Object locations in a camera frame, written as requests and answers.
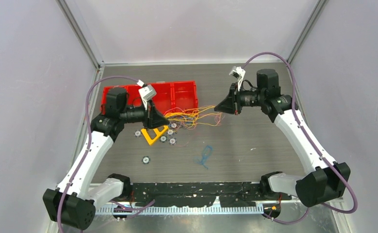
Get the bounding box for green 50 poker chip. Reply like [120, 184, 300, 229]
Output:
[160, 135, 167, 143]

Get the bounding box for white slotted cable duct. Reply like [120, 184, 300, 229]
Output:
[96, 203, 264, 216]

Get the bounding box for red plastic bin far left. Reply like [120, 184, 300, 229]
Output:
[101, 86, 129, 117]

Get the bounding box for blue wire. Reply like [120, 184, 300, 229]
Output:
[193, 145, 214, 170]

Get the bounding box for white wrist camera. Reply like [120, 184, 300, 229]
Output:
[229, 66, 246, 91]
[136, 80, 157, 110]

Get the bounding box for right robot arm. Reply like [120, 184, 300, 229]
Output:
[214, 67, 351, 207]

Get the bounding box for yellow wire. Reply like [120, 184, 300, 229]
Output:
[164, 105, 223, 128]

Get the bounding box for red plastic bin far right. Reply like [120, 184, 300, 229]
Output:
[172, 81, 198, 110]

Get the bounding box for blue 10 poker chip right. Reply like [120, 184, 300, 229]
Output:
[168, 137, 177, 145]

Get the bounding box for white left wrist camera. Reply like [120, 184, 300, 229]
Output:
[136, 80, 157, 110]

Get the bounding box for yellow plastic triangle frame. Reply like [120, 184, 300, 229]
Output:
[140, 126, 169, 146]

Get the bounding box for red plastic bin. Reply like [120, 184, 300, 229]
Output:
[101, 86, 129, 117]
[123, 84, 143, 107]
[151, 82, 176, 115]
[172, 81, 198, 110]

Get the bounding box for blue 10 poker chip upper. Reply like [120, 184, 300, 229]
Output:
[167, 129, 174, 136]

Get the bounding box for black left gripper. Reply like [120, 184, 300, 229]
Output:
[120, 97, 169, 130]

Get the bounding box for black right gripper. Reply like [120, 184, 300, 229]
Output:
[215, 82, 265, 115]

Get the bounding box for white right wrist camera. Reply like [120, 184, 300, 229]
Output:
[229, 66, 246, 91]

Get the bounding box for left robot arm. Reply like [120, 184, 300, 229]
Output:
[43, 84, 169, 232]

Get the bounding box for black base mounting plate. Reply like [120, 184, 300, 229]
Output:
[113, 182, 292, 208]

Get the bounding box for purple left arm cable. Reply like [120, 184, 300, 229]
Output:
[56, 75, 156, 233]

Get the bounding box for aluminium frame rail left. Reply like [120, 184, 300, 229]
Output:
[44, 65, 105, 233]

